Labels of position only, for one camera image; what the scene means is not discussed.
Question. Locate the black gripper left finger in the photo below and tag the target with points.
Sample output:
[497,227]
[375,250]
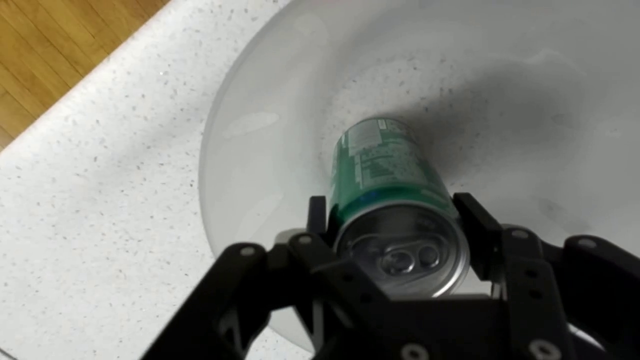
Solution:
[233,304]

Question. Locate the clear plastic bowl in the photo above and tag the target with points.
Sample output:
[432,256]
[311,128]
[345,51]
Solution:
[533,106]

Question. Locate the green soda can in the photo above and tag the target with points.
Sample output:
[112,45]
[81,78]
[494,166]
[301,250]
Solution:
[393,215]

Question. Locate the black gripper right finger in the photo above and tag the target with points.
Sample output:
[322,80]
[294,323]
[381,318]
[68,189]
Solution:
[578,300]

